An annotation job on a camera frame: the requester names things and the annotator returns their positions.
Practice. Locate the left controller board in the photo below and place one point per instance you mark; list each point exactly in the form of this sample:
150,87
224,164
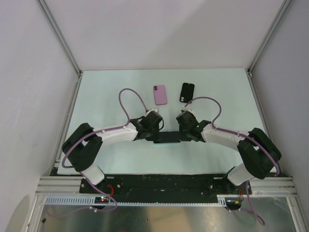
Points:
102,199

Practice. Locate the light blue phone case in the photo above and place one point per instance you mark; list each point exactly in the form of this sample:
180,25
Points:
166,143

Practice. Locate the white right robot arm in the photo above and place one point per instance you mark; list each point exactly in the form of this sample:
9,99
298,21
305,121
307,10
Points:
258,153

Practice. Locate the left aluminium frame post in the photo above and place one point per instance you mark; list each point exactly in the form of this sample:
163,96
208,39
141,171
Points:
59,35

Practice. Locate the controller board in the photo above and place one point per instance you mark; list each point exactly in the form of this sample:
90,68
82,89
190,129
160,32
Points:
102,199
233,205

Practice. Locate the aluminium front frame rail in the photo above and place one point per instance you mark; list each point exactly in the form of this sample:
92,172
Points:
59,185

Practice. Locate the black phone case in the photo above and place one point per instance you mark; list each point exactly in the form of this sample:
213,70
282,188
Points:
187,92

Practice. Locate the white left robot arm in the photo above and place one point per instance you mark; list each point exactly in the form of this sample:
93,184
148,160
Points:
82,147

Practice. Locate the right aluminium frame post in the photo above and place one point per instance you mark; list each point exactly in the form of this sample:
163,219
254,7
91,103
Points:
277,21

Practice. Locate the right controller board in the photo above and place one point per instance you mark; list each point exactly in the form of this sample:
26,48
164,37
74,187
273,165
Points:
233,205

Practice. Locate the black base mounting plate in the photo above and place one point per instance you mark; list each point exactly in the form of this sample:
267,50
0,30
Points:
170,188

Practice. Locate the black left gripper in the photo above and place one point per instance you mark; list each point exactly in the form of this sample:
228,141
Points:
149,138

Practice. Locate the aluminium frame post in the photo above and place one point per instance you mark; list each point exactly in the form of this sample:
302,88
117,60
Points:
59,35
277,21

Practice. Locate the pink smartphone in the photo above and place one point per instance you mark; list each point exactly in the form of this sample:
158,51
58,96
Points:
160,96

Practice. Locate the grey slotted cable duct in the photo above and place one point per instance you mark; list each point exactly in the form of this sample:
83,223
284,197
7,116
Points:
90,200

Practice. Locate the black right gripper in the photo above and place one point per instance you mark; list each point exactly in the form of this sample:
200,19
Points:
182,138

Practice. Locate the teal smartphone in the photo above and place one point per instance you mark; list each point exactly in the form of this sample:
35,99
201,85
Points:
167,136

